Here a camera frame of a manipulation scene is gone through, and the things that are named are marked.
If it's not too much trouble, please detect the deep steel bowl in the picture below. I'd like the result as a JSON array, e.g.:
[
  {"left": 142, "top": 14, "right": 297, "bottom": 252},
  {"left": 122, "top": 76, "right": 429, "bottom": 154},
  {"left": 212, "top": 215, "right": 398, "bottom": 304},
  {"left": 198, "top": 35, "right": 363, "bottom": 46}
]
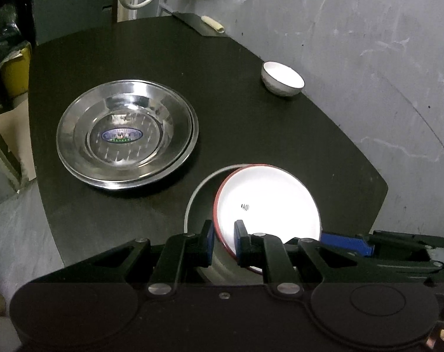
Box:
[{"left": 184, "top": 164, "right": 263, "bottom": 286}]

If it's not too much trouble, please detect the white ceramic bowl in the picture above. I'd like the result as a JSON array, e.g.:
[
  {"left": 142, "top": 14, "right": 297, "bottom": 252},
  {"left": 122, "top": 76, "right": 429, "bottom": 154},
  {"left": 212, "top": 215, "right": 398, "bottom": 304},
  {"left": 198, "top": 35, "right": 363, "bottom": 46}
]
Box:
[
  {"left": 261, "top": 61, "right": 305, "bottom": 97},
  {"left": 212, "top": 164, "right": 322, "bottom": 258}
]

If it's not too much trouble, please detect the large steel plate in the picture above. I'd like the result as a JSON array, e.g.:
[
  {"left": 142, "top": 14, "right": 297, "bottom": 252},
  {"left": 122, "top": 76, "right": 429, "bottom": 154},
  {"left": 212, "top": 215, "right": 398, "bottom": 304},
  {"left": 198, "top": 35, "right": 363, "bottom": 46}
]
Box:
[{"left": 58, "top": 83, "right": 201, "bottom": 191}]

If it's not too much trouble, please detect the black cleaver knife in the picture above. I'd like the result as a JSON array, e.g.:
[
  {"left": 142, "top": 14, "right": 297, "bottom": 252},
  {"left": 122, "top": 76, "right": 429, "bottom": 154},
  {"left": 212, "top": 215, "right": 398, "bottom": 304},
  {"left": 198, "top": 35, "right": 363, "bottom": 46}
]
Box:
[{"left": 159, "top": 2, "right": 226, "bottom": 37}]

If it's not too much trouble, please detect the yellow bucket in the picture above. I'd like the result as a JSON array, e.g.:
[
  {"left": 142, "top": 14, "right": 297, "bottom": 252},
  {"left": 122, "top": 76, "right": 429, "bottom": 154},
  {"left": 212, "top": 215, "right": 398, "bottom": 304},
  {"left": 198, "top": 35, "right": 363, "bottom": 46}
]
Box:
[{"left": 0, "top": 41, "right": 32, "bottom": 98}]

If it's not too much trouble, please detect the grey cabinet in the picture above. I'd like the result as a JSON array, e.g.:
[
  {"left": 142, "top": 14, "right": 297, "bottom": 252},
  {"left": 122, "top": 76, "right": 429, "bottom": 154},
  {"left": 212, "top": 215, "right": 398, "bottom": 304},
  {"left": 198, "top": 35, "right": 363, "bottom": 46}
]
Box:
[{"left": 33, "top": 0, "right": 115, "bottom": 45}]

